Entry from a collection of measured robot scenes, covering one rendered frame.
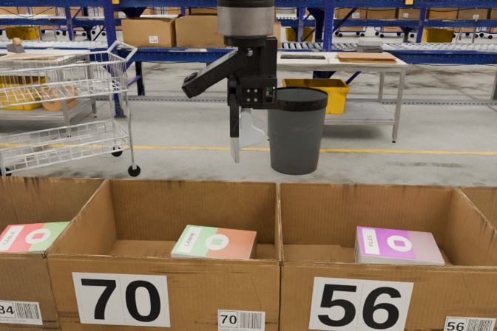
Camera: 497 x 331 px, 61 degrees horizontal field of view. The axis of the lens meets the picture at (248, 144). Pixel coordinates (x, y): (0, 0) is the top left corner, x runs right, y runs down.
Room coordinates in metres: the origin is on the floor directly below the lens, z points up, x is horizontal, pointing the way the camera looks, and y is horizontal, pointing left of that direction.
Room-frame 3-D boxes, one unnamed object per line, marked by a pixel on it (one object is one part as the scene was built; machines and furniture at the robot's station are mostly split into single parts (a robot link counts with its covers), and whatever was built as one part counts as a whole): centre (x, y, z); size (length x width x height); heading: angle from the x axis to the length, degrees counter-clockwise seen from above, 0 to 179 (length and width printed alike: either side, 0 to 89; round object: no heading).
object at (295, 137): (3.33, -0.39, 0.32); 0.50 x 0.50 x 0.64
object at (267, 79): (0.70, 0.00, 1.33); 0.09 x 0.08 x 0.12; 92
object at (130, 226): (0.72, 0.14, 0.96); 0.39 x 0.29 x 0.17; 87
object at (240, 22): (0.70, 0.00, 1.41); 0.10 x 0.09 x 0.05; 2
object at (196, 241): (0.76, 0.07, 0.92); 0.16 x 0.11 x 0.07; 80
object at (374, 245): (0.75, -0.31, 0.92); 0.16 x 0.11 x 0.07; 81
